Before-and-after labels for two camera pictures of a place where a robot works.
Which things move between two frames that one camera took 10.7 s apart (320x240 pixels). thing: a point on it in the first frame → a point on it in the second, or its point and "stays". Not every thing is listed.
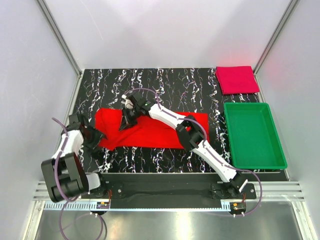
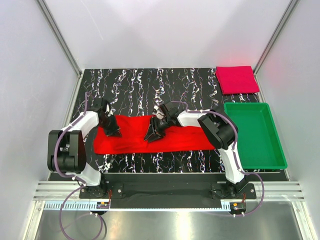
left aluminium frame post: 59,39 stays
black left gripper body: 94,138 → 110,125
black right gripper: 126,122 → 154,137
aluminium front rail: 271,190 stays
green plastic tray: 255,142 stays
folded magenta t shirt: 238,79 stays
